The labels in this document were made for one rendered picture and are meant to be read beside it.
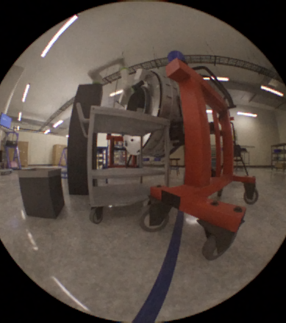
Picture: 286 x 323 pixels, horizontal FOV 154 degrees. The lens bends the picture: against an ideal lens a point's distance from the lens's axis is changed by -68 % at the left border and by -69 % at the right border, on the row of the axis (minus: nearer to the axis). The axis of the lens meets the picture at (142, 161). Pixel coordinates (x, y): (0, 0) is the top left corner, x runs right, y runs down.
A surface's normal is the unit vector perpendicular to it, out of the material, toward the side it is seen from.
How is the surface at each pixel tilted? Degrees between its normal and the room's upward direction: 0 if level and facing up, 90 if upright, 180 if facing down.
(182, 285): 0
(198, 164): 90
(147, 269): 0
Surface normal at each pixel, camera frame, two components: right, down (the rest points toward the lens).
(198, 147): -0.88, 0.00
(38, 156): 0.92, 0.01
